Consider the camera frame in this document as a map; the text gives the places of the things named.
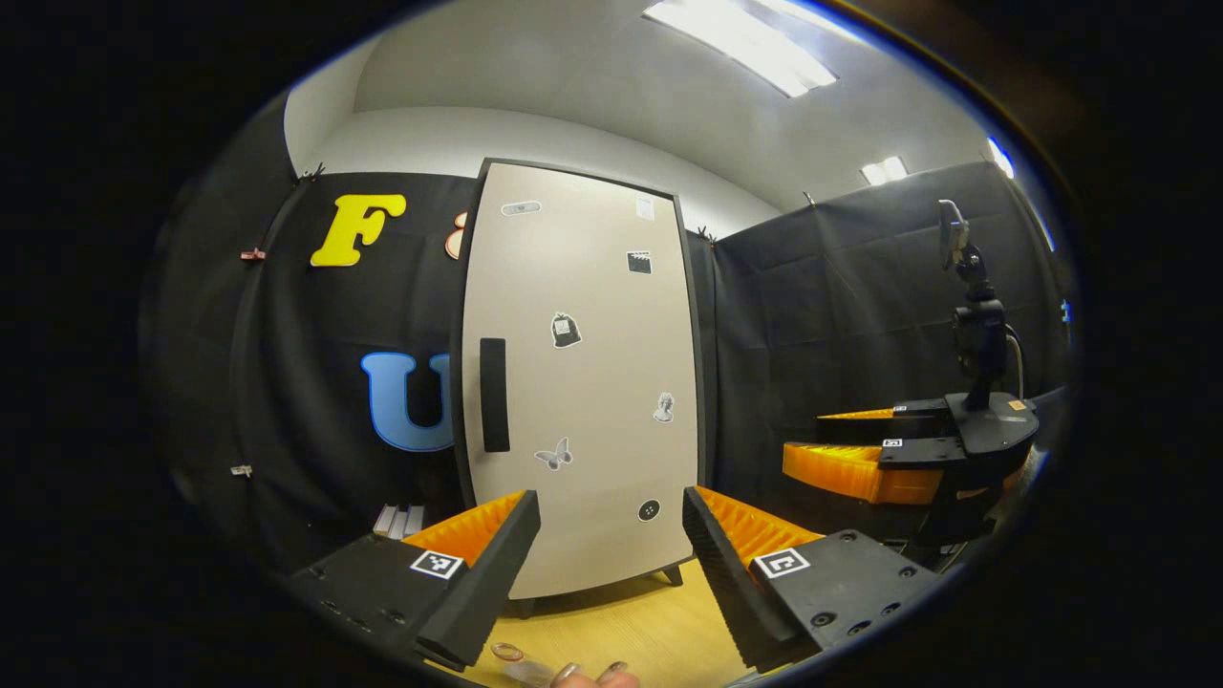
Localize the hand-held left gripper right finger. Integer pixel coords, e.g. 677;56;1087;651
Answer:
680;485;942;676

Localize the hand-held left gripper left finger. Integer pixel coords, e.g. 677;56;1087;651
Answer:
287;489;542;673

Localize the clear plastic bottle red ring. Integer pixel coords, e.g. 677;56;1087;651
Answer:
490;642;574;687

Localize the beige cabinet door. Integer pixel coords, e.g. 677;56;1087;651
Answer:
461;162;703;601

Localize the dark grey cabinet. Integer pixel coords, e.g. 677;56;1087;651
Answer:
449;156;713;617

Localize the large ceiling light panel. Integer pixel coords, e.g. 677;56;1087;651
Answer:
642;0;840;99

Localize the black cable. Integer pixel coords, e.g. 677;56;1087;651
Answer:
1003;323;1025;400

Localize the black door handle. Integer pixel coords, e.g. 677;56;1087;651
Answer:
479;337;511;453

